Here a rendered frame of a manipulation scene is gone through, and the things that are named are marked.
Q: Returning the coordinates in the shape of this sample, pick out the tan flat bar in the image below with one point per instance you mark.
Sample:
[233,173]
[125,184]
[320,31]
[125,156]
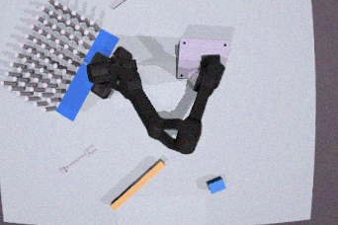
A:
[134,188]

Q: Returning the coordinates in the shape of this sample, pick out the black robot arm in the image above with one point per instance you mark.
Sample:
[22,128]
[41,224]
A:
[189,129]

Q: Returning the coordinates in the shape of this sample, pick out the grey metal wrench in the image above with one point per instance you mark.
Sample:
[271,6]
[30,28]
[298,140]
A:
[63,171]

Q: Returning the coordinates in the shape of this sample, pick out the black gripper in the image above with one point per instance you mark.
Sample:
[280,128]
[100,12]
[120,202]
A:
[102,89]

